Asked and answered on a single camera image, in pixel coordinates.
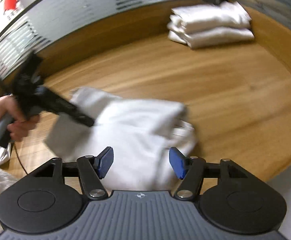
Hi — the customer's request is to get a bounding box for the person's left hand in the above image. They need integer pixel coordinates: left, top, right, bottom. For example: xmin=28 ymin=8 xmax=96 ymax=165
xmin=0 ymin=95 xmax=40 ymax=142

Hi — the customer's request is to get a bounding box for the folded cream shirt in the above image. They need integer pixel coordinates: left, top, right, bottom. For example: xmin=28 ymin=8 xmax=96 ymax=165
xmin=167 ymin=22 xmax=254 ymax=49

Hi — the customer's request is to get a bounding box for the cream satin shirt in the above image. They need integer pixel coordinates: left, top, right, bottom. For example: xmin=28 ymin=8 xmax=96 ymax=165
xmin=167 ymin=2 xmax=251 ymax=34

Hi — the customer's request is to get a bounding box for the white dress shirt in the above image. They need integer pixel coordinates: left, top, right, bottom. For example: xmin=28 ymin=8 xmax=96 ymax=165
xmin=45 ymin=87 xmax=197 ymax=191

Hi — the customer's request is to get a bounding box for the black cable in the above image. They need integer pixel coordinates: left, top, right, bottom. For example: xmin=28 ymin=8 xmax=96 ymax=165
xmin=12 ymin=142 xmax=29 ymax=176

